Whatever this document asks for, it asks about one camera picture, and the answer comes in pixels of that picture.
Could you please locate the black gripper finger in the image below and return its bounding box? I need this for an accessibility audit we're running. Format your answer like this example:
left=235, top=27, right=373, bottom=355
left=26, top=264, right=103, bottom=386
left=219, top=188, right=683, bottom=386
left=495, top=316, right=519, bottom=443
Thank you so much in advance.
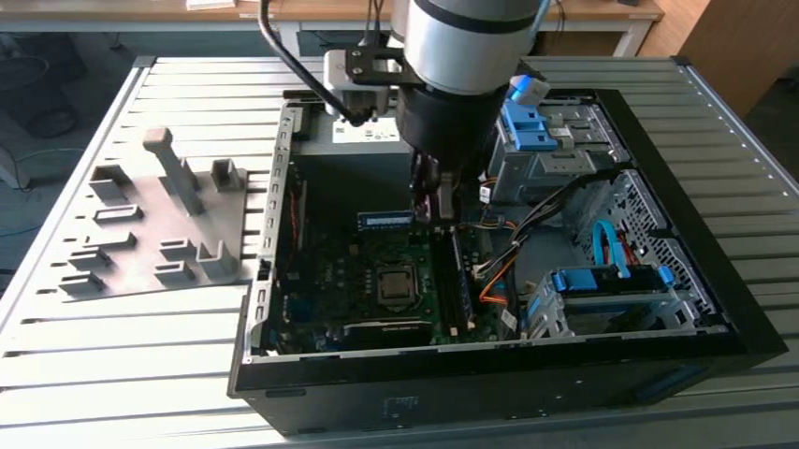
left=411, top=153, right=442, bottom=224
left=437, top=171, right=462, bottom=221

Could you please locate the blue plastic drive carrier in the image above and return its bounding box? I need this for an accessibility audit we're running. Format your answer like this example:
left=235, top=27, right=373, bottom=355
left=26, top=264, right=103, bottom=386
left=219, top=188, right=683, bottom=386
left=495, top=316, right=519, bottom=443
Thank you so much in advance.
left=498, top=100, right=555, bottom=152

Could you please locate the metal drive cage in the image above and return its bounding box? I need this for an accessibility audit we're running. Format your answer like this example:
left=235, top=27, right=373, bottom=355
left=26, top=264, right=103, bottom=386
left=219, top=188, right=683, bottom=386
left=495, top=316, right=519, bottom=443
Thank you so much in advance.
left=490, top=100, right=630, bottom=205

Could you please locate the silver CPU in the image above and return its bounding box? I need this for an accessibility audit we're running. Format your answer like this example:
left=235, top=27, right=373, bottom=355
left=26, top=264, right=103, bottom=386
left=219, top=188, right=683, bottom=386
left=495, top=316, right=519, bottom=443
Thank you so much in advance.
left=379, top=270, right=415, bottom=299

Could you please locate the silver power supply unit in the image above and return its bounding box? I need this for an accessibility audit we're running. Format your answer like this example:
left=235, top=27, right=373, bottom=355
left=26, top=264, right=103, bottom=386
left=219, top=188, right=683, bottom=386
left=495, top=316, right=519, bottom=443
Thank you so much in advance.
left=293, top=109, right=414, bottom=158

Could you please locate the green motherboard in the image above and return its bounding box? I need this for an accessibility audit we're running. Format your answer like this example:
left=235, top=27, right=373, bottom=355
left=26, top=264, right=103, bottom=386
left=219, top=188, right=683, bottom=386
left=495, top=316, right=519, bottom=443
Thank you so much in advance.
left=271, top=224, right=501, bottom=355

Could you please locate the hard disk in blue carrier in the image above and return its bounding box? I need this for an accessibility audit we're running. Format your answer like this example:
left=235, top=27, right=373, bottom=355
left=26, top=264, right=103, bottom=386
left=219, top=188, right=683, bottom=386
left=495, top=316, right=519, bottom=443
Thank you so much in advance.
left=549, top=264, right=674, bottom=296

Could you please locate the black graphics card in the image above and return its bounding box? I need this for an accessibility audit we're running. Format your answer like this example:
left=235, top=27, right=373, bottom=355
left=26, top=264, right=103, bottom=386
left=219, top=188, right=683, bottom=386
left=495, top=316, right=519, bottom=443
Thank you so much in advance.
left=341, top=317, right=437, bottom=351

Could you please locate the metal disk bay cage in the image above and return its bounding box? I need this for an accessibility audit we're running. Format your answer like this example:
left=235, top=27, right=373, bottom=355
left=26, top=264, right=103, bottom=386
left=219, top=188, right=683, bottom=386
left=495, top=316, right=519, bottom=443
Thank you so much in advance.
left=522, top=266, right=711, bottom=340

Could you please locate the black open PC case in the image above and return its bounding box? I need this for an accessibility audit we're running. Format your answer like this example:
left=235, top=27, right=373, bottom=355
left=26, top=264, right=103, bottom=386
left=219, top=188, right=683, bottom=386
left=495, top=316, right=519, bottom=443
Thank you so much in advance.
left=225, top=87, right=790, bottom=439

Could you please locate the grey parts rack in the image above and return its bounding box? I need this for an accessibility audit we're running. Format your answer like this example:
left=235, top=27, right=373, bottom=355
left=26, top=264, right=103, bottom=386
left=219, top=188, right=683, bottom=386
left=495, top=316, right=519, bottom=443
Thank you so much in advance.
left=35, top=125, right=253, bottom=304

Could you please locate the wooden cabinet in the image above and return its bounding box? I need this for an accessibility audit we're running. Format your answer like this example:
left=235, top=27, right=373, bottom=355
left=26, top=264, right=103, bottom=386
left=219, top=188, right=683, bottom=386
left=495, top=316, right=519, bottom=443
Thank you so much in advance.
left=639, top=0, right=799, bottom=118

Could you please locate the wooden desk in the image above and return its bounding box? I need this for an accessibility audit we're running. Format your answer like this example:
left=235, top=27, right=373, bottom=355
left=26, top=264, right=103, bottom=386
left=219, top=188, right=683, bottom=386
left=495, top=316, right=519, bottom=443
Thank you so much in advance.
left=0, top=0, right=667, bottom=57

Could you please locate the white blue cable connector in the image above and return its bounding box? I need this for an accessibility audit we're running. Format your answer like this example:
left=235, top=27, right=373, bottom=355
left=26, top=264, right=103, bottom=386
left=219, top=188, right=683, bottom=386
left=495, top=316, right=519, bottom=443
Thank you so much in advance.
left=507, top=73, right=555, bottom=108

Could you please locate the black cable bundle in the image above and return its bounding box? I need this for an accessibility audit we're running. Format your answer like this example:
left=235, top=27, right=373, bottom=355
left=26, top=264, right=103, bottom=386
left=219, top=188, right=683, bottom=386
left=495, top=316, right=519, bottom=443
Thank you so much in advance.
left=474, top=177, right=602, bottom=280

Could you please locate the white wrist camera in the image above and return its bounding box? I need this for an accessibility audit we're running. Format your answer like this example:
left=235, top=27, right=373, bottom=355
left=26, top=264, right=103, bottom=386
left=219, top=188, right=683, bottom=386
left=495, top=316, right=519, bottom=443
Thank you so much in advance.
left=322, top=49, right=393, bottom=121

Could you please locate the orange wire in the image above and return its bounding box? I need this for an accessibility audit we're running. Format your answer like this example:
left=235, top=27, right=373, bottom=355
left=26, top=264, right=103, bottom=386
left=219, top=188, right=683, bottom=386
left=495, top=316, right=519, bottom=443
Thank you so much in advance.
left=478, top=260, right=521, bottom=306

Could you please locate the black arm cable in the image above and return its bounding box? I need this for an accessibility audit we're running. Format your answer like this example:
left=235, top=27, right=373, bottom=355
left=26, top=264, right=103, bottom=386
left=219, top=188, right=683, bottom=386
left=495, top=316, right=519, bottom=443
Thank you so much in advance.
left=258, top=0, right=369, bottom=128

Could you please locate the blue flat data cable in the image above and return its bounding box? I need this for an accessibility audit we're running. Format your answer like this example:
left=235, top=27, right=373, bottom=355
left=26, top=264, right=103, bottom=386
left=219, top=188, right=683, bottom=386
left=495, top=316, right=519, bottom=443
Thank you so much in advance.
left=591, top=218, right=634, bottom=280

